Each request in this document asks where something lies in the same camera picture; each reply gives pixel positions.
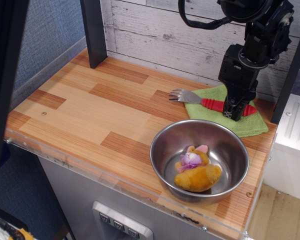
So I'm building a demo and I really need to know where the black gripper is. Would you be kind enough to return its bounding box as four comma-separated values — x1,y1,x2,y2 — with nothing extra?
218,44,259,121

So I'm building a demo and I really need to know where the red handled metal fork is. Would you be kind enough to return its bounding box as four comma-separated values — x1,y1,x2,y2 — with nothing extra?
169,88,257,121

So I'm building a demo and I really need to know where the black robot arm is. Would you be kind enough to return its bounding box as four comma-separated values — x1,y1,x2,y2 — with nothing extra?
218,0,294,121

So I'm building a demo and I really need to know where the green cloth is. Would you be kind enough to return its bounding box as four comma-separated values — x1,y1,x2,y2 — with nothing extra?
184,85,269,138

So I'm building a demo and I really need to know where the stainless steel bowl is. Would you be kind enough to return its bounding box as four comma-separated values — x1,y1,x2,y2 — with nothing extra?
149,119,250,206

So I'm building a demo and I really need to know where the clear acrylic guard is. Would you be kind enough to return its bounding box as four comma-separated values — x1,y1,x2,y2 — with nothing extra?
2,37,265,240

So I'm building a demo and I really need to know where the white aluminium block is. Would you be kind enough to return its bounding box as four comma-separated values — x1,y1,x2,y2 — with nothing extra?
263,94,300,199

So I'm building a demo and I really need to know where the brown plush toy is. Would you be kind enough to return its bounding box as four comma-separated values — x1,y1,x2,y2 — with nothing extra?
174,145,222,193

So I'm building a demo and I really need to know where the grey control panel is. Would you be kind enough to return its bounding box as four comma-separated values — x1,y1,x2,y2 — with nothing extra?
92,201,154,240

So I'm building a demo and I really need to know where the black right post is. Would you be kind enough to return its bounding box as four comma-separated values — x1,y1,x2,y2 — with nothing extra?
270,40,300,124

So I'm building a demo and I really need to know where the black post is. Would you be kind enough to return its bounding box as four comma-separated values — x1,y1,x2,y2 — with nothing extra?
270,40,300,124
80,0,107,69

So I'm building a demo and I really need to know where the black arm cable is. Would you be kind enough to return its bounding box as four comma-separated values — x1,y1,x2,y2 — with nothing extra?
177,0,232,30

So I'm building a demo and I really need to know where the black left post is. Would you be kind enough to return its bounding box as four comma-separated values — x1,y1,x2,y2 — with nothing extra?
80,0,107,69

